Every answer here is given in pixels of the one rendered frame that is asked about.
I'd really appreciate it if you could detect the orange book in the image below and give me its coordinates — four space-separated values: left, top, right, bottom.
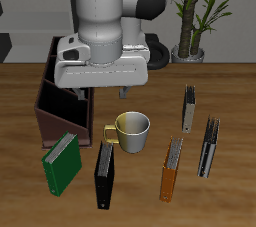
158 135 184 204

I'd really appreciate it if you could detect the green book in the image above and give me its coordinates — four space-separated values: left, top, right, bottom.
40 131 83 198

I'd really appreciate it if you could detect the dark brown desk caddy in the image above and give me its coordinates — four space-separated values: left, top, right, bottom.
33 35 95 150

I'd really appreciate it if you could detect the pot plant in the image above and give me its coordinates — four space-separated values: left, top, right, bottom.
169 0 236 65

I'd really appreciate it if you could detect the black book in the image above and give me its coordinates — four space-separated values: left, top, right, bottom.
93 141 116 211

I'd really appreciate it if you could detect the dark grey book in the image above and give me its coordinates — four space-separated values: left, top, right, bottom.
196 115 221 179

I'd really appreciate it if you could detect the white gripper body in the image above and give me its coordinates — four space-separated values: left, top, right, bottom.
53 44 150 89

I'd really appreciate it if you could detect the yellow and white mug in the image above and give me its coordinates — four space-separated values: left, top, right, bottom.
102 110 152 155

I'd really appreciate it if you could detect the beige book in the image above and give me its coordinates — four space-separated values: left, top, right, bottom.
181 84 197 135

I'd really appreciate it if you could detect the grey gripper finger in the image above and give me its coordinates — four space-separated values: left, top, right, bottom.
71 87 86 102
118 85 132 100

